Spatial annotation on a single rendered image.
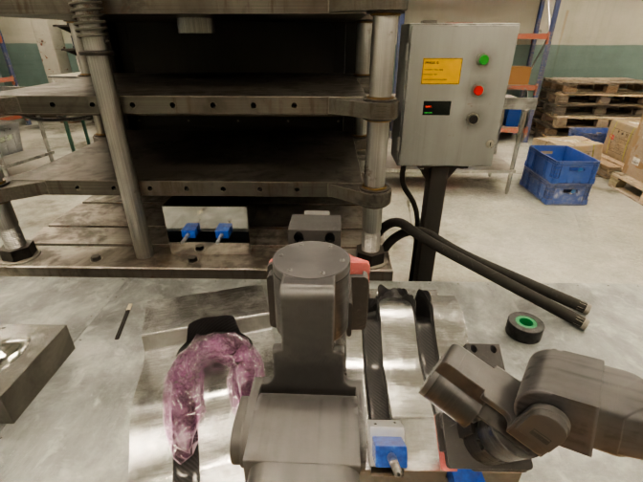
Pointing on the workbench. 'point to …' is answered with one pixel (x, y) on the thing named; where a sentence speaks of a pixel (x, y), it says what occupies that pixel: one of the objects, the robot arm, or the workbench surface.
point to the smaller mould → (29, 363)
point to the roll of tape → (524, 327)
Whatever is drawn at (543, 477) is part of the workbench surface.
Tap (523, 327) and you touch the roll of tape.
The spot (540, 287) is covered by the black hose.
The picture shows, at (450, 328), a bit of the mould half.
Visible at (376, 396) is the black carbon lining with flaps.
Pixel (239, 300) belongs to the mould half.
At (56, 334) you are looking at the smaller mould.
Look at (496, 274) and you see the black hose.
